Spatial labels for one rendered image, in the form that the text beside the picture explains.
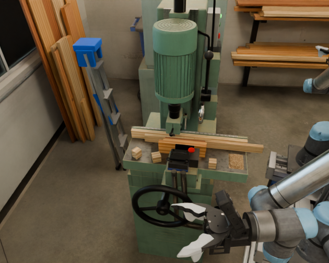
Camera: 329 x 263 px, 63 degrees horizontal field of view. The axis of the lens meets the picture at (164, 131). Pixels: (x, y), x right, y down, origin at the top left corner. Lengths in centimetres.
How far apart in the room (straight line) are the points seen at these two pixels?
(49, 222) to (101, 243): 47
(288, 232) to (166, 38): 74
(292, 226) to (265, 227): 7
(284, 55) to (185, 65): 234
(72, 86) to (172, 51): 168
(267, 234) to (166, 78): 69
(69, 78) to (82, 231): 131
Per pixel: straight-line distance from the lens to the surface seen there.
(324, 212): 108
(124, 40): 377
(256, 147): 140
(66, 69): 255
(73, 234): 224
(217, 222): 70
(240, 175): 131
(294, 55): 338
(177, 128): 128
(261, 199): 89
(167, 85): 113
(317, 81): 154
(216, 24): 138
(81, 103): 267
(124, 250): 209
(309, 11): 321
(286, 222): 74
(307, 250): 120
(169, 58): 107
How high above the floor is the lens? 183
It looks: 39 degrees down
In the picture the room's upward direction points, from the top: 1 degrees counter-clockwise
